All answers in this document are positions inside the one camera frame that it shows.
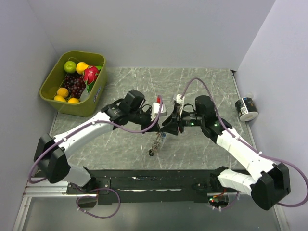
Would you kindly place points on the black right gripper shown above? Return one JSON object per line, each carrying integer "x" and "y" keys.
{"x": 172, "y": 127}

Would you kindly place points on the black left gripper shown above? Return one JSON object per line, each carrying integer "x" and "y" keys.
{"x": 149, "y": 122}

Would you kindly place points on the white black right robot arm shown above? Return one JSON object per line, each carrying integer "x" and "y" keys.
{"x": 266, "y": 182}

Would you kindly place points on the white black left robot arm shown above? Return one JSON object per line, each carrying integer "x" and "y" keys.
{"x": 127, "y": 114}

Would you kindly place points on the olive green plastic bin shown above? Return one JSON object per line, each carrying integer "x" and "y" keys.
{"x": 87, "y": 101}

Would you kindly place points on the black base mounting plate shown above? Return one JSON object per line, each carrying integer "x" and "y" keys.
{"x": 144, "y": 186}

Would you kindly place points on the black white tape roll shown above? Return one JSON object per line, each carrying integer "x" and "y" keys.
{"x": 246, "y": 109}

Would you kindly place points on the pink dragon fruit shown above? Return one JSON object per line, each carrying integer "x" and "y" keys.
{"x": 90, "y": 75}

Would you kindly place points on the orange fruit front right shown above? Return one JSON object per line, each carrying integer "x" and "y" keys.
{"x": 73, "y": 100}

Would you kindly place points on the orange fruit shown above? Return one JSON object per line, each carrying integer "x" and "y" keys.
{"x": 63, "y": 92}
{"x": 73, "y": 100}

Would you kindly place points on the purple grape bunch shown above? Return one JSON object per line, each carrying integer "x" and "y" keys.
{"x": 75, "y": 84}

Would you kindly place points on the orange fruit upper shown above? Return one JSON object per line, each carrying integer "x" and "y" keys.
{"x": 63, "y": 92}

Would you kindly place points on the yellow lemon front left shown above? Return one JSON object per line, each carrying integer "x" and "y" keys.
{"x": 59, "y": 98}

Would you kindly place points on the green apple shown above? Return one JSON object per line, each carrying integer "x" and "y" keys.
{"x": 70, "y": 67}

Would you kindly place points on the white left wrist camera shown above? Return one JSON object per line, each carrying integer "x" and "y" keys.
{"x": 158, "y": 108}

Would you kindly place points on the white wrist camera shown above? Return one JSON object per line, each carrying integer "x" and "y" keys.
{"x": 158, "y": 108}
{"x": 178, "y": 100}

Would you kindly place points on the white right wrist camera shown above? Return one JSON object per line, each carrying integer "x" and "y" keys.
{"x": 178, "y": 100}

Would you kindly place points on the aluminium rail frame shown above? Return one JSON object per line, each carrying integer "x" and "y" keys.
{"x": 47, "y": 207}

